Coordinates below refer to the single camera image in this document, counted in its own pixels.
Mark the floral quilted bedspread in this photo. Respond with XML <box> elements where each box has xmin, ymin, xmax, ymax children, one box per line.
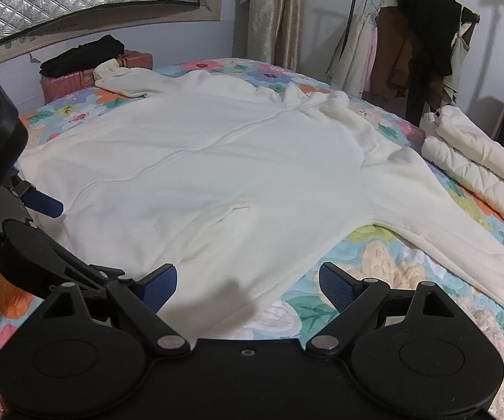
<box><xmin>0</xmin><ymin>56</ymin><xmax>504</xmax><ymax>420</ymax></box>

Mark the hanging pink garment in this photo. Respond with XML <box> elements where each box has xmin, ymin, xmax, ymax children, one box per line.
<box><xmin>362</xmin><ymin>21</ymin><xmax>380</xmax><ymax>93</ymax></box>

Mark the hanging black garment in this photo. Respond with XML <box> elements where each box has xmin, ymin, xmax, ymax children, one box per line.
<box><xmin>389</xmin><ymin>0</ymin><xmax>476</xmax><ymax>128</ymax></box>

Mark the white fleece robe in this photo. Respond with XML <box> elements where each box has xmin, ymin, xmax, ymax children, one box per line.
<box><xmin>16</xmin><ymin>58</ymin><xmax>504</xmax><ymax>321</ymax></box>

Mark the hanging beige camisole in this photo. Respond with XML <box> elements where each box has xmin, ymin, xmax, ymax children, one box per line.
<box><xmin>441</xmin><ymin>21</ymin><xmax>474</xmax><ymax>104</ymax></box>

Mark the folded white quilted blanket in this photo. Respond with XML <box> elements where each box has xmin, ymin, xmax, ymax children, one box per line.
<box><xmin>421</xmin><ymin>105</ymin><xmax>504</xmax><ymax>242</ymax></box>

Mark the hanging white garment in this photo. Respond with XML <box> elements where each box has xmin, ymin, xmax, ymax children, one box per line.
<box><xmin>325</xmin><ymin>10</ymin><xmax>377</xmax><ymax>93</ymax></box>

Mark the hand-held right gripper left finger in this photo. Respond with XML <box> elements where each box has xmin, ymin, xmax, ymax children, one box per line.
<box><xmin>41</xmin><ymin>264</ymin><xmax>192</xmax><ymax>356</ymax></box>

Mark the black clothes rack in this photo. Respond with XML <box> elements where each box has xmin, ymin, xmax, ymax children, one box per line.
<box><xmin>349</xmin><ymin>0</ymin><xmax>482</xmax><ymax>97</ymax></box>

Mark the beige curtain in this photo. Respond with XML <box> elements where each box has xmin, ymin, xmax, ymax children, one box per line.
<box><xmin>247</xmin><ymin>0</ymin><xmax>304</xmax><ymax>71</ymax></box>

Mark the pink suitcase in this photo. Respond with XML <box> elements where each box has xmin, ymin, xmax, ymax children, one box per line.
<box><xmin>41</xmin><ymin>49</ymin><xmax>155</xmax><ymax>104</ymax></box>

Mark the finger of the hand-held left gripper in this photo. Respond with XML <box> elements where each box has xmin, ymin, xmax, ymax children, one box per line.
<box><xmin>0</xmin><ymin>218</ymin><xmax>126</xmax><ymax>303</ymax></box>
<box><xmin>6</xmin><ymin>170</ymin><xmax>65</xmax><ymax>219</ymax></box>

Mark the folded black clothing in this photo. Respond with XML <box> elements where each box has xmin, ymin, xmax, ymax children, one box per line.
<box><xmin>39</xmin><ymin>34</ymin><xmax>126</xmax><ymax>78</ymax></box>

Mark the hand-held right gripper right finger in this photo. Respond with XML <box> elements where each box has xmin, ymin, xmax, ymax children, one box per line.
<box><xmin>306</xmin><ymin>261</ymin><xmax>459</xmax><ymax>355</ymax></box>

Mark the hanging brown garment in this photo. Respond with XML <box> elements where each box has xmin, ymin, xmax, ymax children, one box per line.
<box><xmin>371</xmin><ymin>6</ymin><xmax>446</xmax><ymax>111</ymax></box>

